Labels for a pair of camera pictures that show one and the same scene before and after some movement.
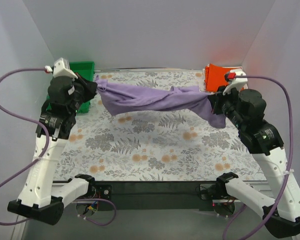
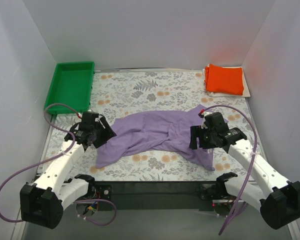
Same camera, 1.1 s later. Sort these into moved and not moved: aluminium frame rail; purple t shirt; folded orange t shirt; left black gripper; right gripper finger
Moved: left black gripper; right gripper finger; purple t shirt
Not moved: aluminium frame rail; folded orange t shirt
